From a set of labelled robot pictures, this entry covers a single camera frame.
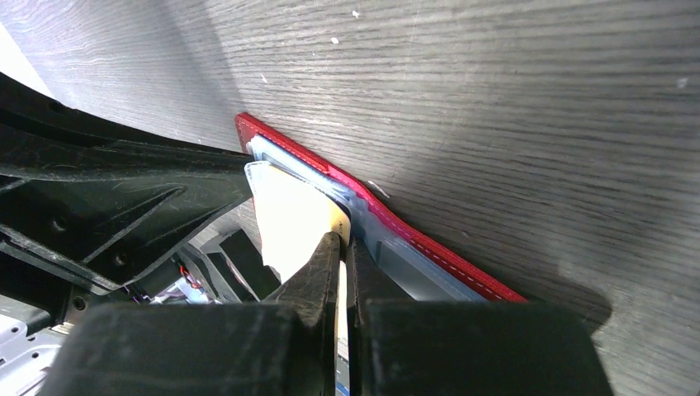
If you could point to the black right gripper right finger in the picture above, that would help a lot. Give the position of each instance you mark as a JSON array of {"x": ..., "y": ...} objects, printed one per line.
[{"x": 401, "y": 346}]

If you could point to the red leather card holder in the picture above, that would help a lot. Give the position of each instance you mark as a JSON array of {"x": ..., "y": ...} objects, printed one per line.
[{"x": 425, "y": 269}]

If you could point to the gold orange credit card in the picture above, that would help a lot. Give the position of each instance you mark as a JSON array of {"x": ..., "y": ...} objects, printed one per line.
[{"x": 293, "y": 217}]

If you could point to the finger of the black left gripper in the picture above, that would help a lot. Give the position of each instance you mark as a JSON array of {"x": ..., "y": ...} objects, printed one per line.
[{"x": 90, "y": 204}]

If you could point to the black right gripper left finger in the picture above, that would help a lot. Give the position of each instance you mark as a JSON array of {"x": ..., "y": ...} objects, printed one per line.
[{"x": 284, "y": 345}]

